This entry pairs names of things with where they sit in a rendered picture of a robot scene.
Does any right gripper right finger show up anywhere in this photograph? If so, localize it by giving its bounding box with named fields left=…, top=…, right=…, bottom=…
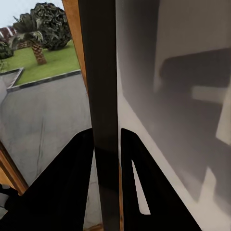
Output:
left=121, top=128, right=202, bottom=231

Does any poster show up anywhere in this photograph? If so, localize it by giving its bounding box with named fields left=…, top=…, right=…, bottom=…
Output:
left=78, top=0, right=120, bottom=231

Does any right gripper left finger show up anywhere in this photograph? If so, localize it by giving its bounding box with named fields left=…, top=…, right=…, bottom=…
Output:
left=0, top=128, right=94, bottom=231

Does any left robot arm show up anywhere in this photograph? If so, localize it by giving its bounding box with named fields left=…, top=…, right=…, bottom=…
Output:
left=0, top=184, right=21, bottom=211

